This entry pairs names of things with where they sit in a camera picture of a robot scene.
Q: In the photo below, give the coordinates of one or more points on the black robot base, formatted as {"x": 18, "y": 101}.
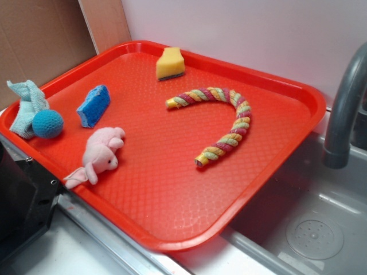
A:
{"x": 29, "y": 193}

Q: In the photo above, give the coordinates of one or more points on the red plastic tray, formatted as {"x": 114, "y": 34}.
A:
{"x": 157, "y": 195}

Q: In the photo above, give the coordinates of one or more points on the yellow sponge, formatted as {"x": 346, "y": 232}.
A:
{"x": 171, "y": 64}

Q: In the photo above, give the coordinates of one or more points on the pink plush pig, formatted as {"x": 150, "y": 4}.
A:
{"x": 99, "y": 156}

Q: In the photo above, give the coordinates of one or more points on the blue sponge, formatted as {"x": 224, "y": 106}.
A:
{"x": 94, "y": 106}

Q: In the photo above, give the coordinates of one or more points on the blue knitted ball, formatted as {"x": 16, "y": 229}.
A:
{"x": 47, "y": 124}

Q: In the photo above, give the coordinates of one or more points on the grey plastic sink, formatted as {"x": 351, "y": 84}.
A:
{"x": 255, "y": 241}

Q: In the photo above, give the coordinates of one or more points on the light blue cloth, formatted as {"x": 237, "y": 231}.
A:
{"x": 32, "y": 101}

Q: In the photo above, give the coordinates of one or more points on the grey faucet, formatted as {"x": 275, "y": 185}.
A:
{"x": 347, "y": 122}

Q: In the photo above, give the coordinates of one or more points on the sink drain cover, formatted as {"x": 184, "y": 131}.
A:
{"x": 314, "y": 237}

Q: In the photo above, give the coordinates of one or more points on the brown cardboard panel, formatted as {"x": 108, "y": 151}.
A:
{"x": 41, "y": 40}

